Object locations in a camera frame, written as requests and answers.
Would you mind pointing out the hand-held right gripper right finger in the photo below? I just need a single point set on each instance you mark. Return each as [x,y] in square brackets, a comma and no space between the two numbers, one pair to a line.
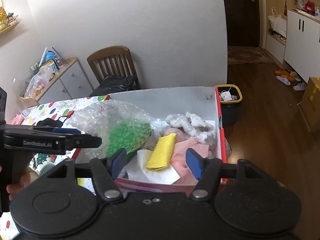
[195,165]

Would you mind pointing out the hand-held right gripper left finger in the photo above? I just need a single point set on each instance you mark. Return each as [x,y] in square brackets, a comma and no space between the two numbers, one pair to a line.
[118,161]

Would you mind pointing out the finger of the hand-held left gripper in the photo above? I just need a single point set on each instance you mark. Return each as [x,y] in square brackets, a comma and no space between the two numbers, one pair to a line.
[66,131]
[85,141]

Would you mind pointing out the clear bubble wrap green insert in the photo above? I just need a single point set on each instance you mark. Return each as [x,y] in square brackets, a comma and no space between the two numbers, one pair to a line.
[125,135]

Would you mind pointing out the white fuzzy cloth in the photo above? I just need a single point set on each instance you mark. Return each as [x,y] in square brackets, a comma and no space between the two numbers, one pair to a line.
[192,125]

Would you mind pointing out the red cardboard box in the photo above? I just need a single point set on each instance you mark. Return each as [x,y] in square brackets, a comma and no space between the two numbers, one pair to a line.
[162,100]

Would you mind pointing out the person's left hand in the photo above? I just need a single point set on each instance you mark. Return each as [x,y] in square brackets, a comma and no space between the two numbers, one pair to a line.
[22,187]

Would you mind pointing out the black face mask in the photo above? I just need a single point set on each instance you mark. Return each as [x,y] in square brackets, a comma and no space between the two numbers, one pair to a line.
[46,122]

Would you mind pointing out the white tissue paper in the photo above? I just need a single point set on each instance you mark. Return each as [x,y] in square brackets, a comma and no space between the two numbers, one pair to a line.
[142,160]

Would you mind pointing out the balloon printed tablecloth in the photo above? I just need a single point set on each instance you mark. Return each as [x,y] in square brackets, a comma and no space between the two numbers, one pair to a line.
[50,110]

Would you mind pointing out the pink printed cloth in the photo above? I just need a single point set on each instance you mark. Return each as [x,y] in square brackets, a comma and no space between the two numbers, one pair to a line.
[17,119]

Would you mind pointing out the yellow folded cloth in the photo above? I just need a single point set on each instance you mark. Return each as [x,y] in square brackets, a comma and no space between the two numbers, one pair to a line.
[161,152]

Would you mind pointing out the wooden stand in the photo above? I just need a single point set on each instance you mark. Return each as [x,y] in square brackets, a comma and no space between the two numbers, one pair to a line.
[27,102]

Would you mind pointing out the white drawer cabinet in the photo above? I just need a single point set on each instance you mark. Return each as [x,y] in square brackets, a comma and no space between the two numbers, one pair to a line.
[72,80]

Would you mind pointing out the clear bag of small items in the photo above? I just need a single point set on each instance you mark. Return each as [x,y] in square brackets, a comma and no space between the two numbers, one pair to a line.
[37,83]

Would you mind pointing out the black bag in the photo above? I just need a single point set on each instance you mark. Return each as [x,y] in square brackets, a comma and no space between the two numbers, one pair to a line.
[115,85]

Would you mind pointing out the black bin yellow rim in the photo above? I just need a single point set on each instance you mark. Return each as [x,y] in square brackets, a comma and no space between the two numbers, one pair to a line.
[231,112]

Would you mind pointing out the wooden chair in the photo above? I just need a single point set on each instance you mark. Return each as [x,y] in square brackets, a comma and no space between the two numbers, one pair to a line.
[110,52]

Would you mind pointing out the patterned door rug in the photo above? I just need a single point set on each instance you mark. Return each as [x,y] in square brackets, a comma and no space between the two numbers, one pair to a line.
[247,55]

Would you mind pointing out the purple slipper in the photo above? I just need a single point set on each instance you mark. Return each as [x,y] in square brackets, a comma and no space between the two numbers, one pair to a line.
[283,80]
[299,87]

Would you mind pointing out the orange slipper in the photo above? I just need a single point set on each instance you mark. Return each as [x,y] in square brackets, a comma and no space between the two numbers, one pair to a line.
[283,73]

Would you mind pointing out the brown cardboard box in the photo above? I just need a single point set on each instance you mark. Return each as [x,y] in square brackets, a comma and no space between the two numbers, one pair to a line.
[311,105]

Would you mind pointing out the low white bench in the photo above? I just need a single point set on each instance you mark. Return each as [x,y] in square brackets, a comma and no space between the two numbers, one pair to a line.
[275,46]

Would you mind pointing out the dark wooden door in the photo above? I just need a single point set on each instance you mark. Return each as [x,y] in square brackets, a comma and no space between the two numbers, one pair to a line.
[240,17]

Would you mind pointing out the white shoe cabinet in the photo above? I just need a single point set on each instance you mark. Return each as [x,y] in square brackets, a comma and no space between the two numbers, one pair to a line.
[300,50]

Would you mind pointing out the white tote bag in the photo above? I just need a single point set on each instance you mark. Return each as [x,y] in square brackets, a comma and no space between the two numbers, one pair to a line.
[277,23]

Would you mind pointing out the red bag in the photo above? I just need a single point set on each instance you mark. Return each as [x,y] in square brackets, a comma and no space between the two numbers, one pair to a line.
[309,7]

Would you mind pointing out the wooden wall shelf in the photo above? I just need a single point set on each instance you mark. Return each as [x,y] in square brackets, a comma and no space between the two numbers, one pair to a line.
[12,27]

